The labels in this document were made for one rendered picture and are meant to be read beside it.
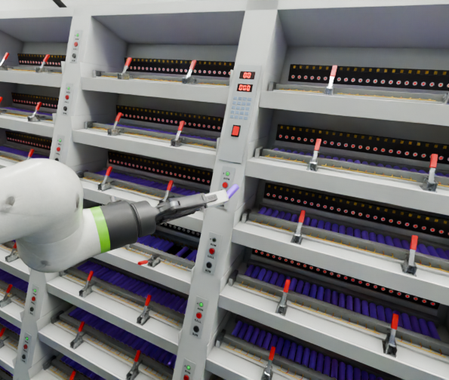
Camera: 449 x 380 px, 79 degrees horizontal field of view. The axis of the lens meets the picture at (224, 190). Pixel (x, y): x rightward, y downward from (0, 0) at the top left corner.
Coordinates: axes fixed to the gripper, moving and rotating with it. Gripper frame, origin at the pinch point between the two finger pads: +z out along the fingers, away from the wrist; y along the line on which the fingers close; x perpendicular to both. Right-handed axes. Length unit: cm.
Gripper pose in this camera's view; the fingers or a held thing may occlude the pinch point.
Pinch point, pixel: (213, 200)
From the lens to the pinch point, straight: 68.9
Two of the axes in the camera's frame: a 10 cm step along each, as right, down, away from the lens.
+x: 3.6, 9.1, -2.0
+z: 8.2, -2.0, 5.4
